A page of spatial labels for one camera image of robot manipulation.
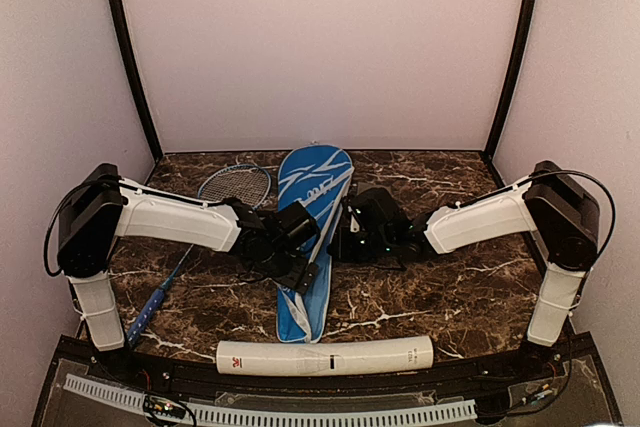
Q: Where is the blue racket cover bag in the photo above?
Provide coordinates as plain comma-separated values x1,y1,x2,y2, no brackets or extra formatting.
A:
277,144,354,343

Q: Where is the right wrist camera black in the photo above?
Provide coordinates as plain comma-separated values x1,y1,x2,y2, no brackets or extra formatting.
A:
350,187,407,232

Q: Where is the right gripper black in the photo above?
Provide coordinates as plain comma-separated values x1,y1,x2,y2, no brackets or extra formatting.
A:
328,225,393,263

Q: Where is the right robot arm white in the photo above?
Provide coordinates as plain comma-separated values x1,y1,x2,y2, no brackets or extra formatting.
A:
328,161,610,381

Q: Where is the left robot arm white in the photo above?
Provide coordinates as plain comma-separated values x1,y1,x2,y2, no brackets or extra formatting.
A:
46,163,320,383

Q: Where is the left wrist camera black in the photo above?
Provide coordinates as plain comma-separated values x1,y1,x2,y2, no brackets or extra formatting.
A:
274,201,320,250

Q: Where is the white shuttlecock tube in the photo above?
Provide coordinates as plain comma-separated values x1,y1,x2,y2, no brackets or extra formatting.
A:
216,336,434,377

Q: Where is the blue badminton racket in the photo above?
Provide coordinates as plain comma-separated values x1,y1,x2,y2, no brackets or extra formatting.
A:
125,165,274,346

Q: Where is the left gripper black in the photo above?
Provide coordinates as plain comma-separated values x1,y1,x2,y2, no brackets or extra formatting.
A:
248,246,318,295

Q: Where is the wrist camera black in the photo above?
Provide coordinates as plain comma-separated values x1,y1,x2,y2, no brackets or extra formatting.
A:
350,187,407,232
274,201,320,250

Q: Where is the white slotted cable duct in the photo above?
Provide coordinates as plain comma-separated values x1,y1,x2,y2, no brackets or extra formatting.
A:
63,374,477,426

